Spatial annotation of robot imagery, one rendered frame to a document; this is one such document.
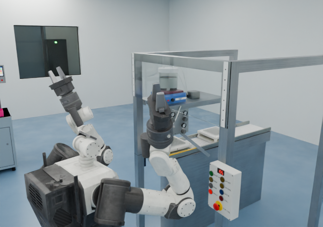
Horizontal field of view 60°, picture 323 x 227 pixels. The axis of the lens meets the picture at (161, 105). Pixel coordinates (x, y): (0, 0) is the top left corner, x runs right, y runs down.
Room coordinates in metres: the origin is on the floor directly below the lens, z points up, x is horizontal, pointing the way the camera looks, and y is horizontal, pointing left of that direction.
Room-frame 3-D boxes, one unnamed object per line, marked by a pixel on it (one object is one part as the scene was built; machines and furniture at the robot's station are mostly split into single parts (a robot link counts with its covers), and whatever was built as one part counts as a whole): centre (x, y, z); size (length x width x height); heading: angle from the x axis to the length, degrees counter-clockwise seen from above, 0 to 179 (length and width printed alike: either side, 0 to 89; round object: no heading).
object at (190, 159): (2.48, -0.50, 0.76); 1.30 x 0.29 x 0.10; 124
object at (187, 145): (2.20, -0.08, 0.88); 0.25 x 0.24 x 0.02; 34
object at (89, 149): (1.03, 0.30, 1.31); 0.10 x 0.07 x 0.09; 44
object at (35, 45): (6.43, 2.53, 1.43); 1.38 x 0.01 x 1.16; 123
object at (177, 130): (2.06, -0.09, 1.12); 0.22 x 0.11 x 0.20; 124
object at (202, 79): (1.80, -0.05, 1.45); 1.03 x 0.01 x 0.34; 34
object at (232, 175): (1.34, -0.33, 0.95); 0.17 x 0.06 x 0.26; 34
